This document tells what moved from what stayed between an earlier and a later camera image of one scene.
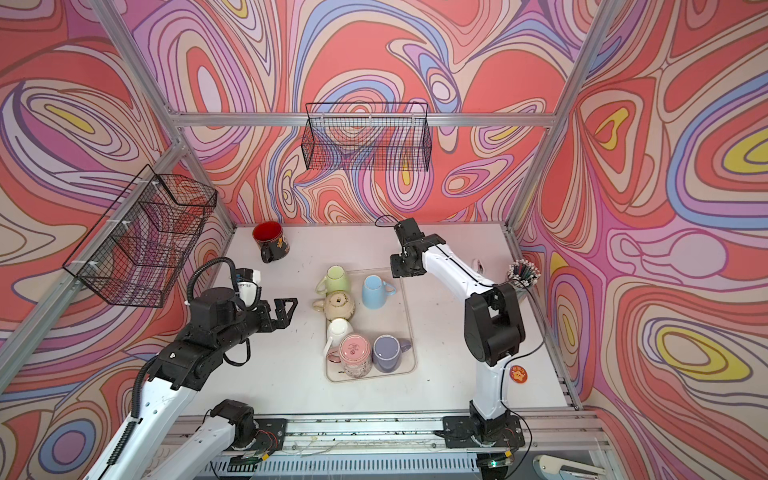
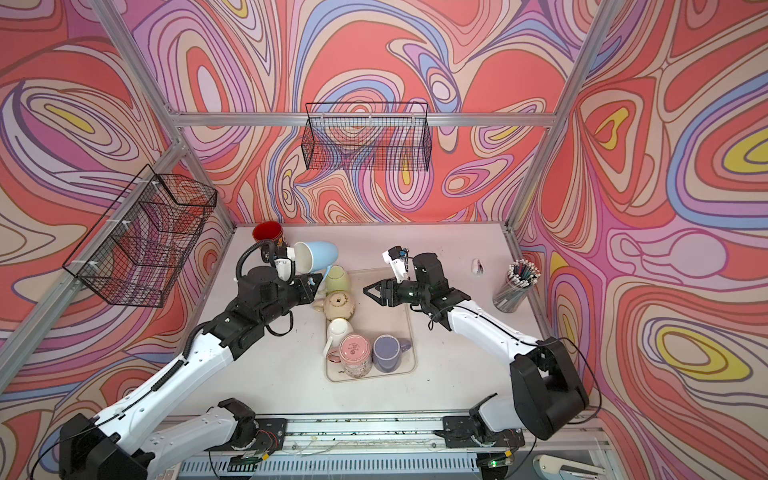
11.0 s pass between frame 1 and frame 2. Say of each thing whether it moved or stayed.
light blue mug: moved
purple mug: stayed
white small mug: stayed
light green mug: stayed
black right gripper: moved
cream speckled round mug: stayed
